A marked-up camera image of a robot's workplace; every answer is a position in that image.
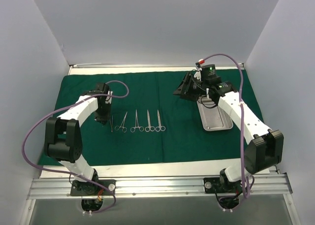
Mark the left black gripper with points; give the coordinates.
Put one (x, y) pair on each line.
(101, 115)

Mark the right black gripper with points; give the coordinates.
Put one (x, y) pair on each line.
(188, 86)

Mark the steel tweezers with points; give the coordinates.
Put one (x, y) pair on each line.
(111, 123)

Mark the steel hemostat forceps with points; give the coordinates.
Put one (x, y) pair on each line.
(136, 125)
(122, 125)

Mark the steel instrument tray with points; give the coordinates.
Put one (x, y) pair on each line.
(212, 117)

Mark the steel surgical scissors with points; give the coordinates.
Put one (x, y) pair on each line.
(160, 127)
(149, 127)

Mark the dark green surgical cloth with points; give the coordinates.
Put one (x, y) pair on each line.
(183, 140)

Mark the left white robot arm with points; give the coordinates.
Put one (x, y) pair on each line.
(63, 139)

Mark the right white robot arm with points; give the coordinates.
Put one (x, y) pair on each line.
(261, 147)

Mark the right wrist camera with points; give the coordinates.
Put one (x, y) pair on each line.
(206, 73)

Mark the rear aluminium rail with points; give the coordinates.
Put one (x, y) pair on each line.
(84, 65)

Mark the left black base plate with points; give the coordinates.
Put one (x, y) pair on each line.
(88, 189)

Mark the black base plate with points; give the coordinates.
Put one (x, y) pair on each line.
(218, 185)
(88, 189)

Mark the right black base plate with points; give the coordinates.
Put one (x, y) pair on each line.
(218, 185)

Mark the front aluminium rail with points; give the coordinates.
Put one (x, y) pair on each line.
(133, 187)

